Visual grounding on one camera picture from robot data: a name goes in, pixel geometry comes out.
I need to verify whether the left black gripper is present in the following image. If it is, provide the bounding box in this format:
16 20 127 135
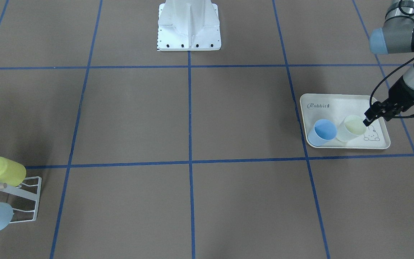
363 77 414 126

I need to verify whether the pale yellow-green cup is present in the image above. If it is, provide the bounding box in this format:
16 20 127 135
336 115 367 142

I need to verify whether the bright yellow cup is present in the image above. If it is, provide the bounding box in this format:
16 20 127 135
0 157 27 187

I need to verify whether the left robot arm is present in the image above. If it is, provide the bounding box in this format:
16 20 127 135
363 0 414 126

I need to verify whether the cream plastic tray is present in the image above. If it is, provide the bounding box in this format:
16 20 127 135
300 93 391 150

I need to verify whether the white wire cup rack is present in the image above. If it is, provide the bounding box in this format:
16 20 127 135
0 176 43 223

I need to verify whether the white pedestal column base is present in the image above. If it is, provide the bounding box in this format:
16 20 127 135
157 0 222 51

